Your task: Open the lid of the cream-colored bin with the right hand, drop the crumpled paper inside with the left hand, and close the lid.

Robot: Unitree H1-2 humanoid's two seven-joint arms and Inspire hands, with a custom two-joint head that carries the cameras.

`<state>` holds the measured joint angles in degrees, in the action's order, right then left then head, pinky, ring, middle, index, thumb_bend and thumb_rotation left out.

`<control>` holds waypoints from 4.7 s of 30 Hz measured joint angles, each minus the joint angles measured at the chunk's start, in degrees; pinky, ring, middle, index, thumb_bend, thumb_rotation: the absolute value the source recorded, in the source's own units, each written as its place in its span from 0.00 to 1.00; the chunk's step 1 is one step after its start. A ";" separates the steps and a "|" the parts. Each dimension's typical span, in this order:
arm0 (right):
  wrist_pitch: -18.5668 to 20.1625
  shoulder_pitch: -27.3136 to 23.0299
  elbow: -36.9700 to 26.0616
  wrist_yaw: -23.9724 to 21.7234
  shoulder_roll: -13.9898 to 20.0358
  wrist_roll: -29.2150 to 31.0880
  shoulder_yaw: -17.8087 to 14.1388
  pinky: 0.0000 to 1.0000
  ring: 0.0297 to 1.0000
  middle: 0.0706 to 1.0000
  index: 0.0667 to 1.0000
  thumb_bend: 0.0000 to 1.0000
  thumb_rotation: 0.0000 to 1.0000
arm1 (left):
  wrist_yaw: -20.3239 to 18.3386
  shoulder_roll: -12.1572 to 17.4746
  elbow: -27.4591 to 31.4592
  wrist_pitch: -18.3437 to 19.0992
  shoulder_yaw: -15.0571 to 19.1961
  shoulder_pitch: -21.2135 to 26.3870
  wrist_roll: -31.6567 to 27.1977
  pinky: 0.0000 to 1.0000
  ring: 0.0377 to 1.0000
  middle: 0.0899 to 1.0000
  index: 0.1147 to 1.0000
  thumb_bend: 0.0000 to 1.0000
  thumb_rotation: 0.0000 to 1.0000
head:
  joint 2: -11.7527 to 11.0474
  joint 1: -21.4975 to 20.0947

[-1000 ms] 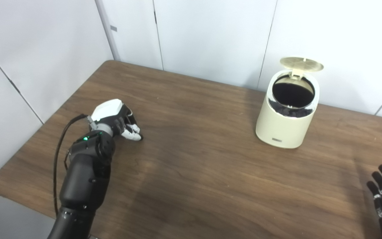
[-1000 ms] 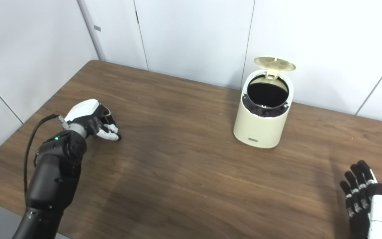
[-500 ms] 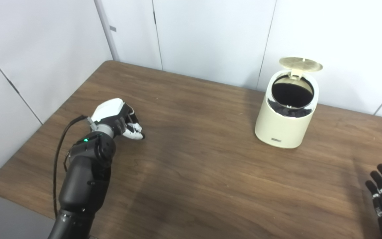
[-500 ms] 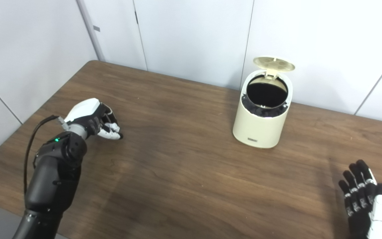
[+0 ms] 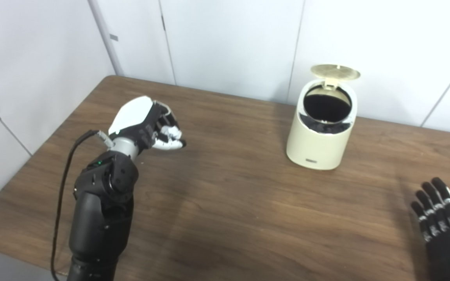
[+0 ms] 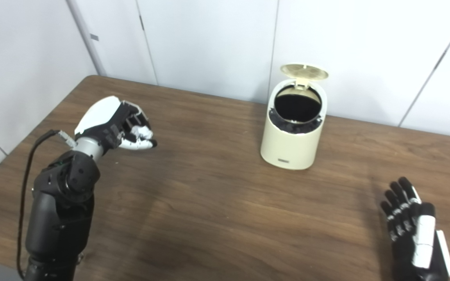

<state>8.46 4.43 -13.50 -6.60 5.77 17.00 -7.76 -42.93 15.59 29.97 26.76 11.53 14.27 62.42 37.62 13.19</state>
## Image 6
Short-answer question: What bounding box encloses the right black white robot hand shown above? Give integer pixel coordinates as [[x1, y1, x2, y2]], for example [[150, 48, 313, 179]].
[[380, 177, 450, 281]]

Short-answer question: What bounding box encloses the white paper ball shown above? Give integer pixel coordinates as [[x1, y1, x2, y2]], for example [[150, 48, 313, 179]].
[[131, 125, 152, 140]]

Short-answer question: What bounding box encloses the round cream bin lid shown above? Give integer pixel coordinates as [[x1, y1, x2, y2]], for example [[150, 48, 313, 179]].
[[280, 64, 329, 82]]

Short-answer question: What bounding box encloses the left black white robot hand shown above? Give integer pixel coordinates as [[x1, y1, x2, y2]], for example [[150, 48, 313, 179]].
[[74, 96, 158, 151]]

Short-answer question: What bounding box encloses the black bin liner bag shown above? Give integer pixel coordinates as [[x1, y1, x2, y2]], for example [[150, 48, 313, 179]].
[[269, 85, 323, 134]]

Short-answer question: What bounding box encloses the cream-colored cylindrical bin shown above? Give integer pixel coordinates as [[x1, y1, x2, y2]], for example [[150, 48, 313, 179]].
[[260, 64, 329, 171]]

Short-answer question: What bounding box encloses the grey wall post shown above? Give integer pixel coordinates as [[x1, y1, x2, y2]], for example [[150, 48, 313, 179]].
[[66, 0, 107, 77]]

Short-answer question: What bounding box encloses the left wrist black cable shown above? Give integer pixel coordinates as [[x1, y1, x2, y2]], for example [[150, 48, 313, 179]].
[[16, 130, 78, 280]]

